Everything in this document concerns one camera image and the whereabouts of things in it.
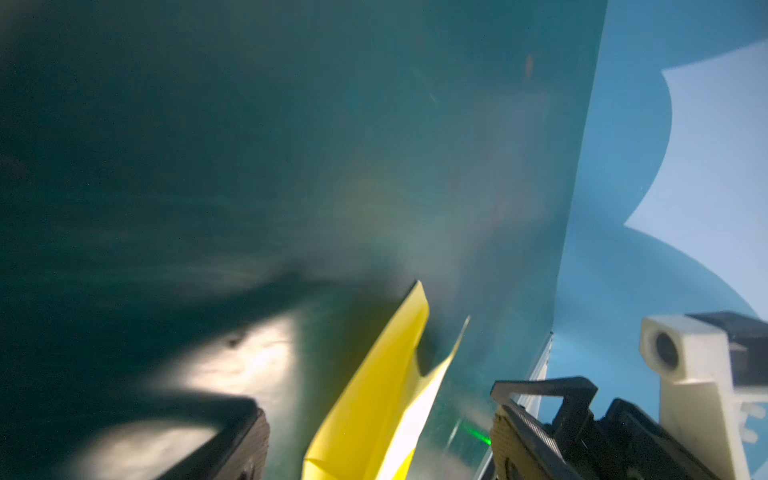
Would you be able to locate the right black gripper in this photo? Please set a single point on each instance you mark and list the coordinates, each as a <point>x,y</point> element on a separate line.
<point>624,444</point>

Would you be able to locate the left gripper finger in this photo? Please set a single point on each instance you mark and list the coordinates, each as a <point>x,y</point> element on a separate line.
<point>238,451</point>

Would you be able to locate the yellow square paper sheet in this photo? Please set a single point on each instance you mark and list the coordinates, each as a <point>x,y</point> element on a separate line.
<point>373,429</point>

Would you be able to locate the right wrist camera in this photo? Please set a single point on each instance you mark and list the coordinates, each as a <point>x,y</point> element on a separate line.
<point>713,377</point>

